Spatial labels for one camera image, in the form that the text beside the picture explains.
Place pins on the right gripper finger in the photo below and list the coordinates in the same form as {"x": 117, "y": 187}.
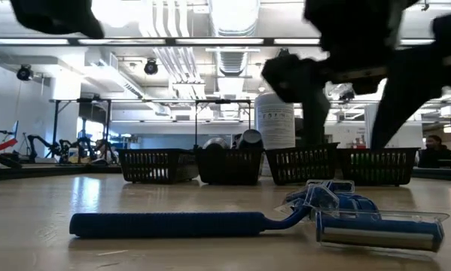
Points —
{"x": 406, "y": 86}
{"x": 308, "y": 83}

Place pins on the grey travel toothpaste tube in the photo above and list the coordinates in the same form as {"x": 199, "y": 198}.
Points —
{"x": 250, "y": 139}
{"x": 215, "y": 144}

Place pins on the black background robot arm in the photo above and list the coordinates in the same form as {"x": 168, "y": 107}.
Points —
{"x": 86, "y": 147}
{"x": 35, "y": 145}

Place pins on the white cylindrical wipes canister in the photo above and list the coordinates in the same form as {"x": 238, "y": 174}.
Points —
{"x": 276, "y": 120}

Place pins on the black ceiling spotlight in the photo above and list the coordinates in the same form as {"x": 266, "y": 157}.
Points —
{"x": 25, "y": 72}
{"x": 151, "y": 67}

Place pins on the person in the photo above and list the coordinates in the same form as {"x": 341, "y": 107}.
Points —
{"x": 434, "y": 152}

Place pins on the black slotted plastic basket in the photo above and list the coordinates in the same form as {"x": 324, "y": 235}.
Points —
{"x": 157, "y": 165}
{"x": 377, "y": 167}
{"x": 229, "y": 167}
{"x": 302, "y": 165}

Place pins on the red bar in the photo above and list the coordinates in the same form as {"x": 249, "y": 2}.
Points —
{"x": 3, "y": 145}

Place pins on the silver ceiling duct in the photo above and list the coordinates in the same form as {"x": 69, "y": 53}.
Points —
{"x": 234, "y": 22}

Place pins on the black background rig frame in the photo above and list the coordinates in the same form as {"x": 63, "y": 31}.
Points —
{"x": 55, "y": 124}
{"x": 196, "y": 124}

